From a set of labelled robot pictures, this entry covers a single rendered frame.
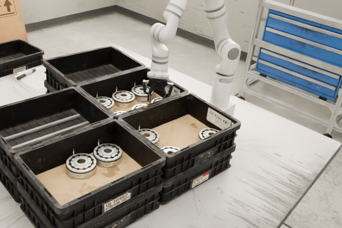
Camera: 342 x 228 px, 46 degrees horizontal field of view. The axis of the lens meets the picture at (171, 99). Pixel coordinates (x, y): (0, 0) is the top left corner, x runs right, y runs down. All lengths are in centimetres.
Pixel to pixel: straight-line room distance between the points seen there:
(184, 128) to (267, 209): 46
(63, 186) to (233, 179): 69
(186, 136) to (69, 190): 54
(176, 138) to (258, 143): 47
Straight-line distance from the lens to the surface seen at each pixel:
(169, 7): 164
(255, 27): 352
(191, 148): 142
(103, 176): 142
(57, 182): 140
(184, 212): 150
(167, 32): 160
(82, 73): 209
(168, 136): 163
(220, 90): 191
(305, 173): 184
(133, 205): 137
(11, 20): 451
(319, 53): 336
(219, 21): 176
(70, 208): 119
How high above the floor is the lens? 175
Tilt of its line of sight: 29 degrees down
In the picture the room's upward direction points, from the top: 7 degrees clockwise
